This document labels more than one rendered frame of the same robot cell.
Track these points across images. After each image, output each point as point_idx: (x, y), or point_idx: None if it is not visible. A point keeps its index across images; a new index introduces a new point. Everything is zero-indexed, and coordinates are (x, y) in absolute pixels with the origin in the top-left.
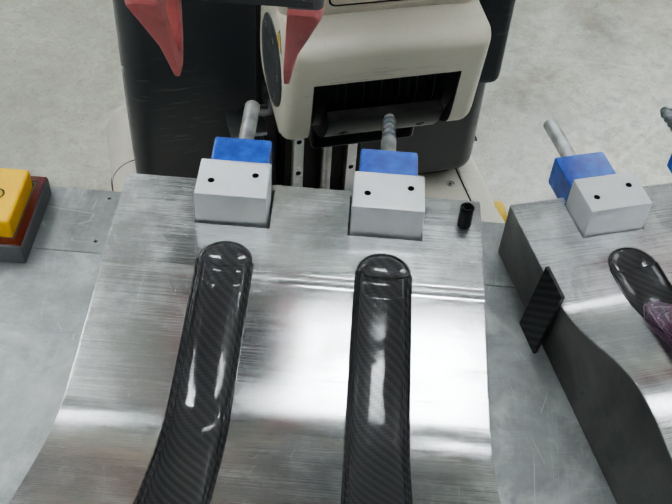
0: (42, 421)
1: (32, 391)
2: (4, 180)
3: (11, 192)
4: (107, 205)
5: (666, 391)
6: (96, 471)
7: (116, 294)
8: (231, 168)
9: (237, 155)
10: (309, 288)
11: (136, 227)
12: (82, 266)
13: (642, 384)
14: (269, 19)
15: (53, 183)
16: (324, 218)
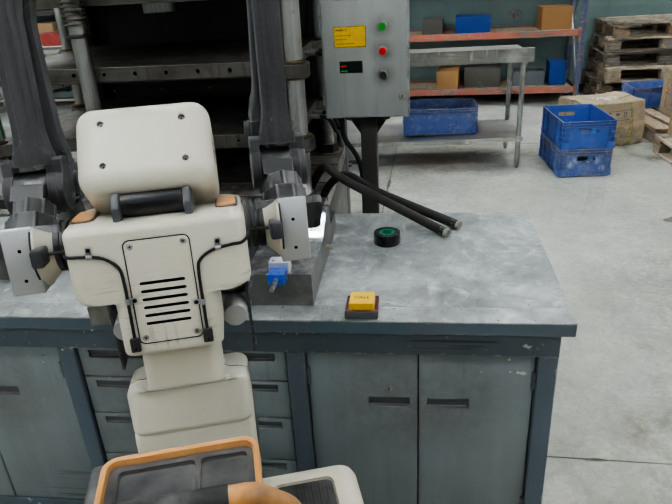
0: (334, 276)
1: (338, 280)
2: (355, 300)
3: (352, 297)
4: (325, 316)
5: None
6: (311, 228)
7: (311, 255)
8: (279, 261)
9: (277, 271)
10: (263, 258)
11: (307, 264)
12: (330, 302)
13: None
14: (255, 411)
15: None
16: (255, 268)
